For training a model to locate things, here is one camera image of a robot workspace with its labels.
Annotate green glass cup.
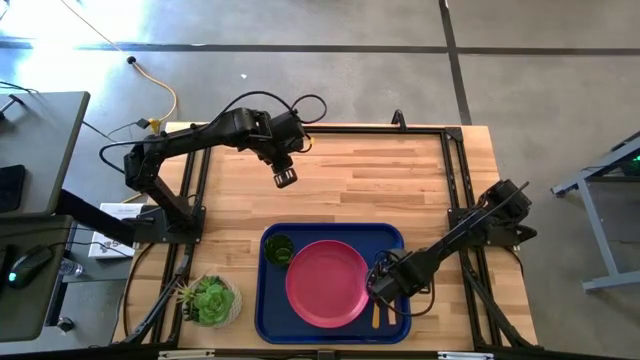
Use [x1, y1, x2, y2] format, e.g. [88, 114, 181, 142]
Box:
[263, 233, 296, 267]

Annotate black support beam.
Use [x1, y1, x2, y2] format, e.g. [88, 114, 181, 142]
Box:
[54, 188, 141, 246]

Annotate silver metal bracket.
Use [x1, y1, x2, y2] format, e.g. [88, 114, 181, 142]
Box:
[158, 349, 216, 360]
[437, 351, 496, 360]

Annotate black computer mouse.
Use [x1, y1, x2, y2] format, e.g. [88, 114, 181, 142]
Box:
[7, 245, 54, 290]

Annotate black flat pad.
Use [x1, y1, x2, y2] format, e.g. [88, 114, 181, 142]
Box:
[0, 163, 26, 214]

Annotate grey metal table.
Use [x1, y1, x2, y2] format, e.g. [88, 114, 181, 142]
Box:
[549, 130, 640, 294]

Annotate blue plastic tray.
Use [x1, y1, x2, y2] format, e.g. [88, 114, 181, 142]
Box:
[253, 222, 413, 346]

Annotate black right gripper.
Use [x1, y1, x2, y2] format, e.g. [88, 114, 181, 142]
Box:
[365, 248, 426, 305]

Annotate clear water bottle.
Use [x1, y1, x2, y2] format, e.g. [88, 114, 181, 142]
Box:
[58, 258, 85, 279]

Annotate white cardboard box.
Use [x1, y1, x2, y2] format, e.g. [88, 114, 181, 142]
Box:
[88, 202, 146, 260]

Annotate yellow extension cable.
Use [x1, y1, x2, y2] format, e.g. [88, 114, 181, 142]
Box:
[59, 0, 179, 136]

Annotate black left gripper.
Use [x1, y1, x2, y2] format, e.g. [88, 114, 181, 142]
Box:
[257, 134, 302, 190]

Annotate grey desk top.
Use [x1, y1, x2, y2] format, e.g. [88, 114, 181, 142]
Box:
[0, 90, 91, 219]
[0, 214, 74, 344]

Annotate black aluminium table frame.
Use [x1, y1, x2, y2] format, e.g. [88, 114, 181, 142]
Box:
[109, 123, 541, 360]

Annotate green succulent in pot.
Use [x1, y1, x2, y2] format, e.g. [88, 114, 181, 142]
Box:
[175, 273, 244, 329]

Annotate pink plastic plate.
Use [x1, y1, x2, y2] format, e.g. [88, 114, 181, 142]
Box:
[284, 239, 371, 330]

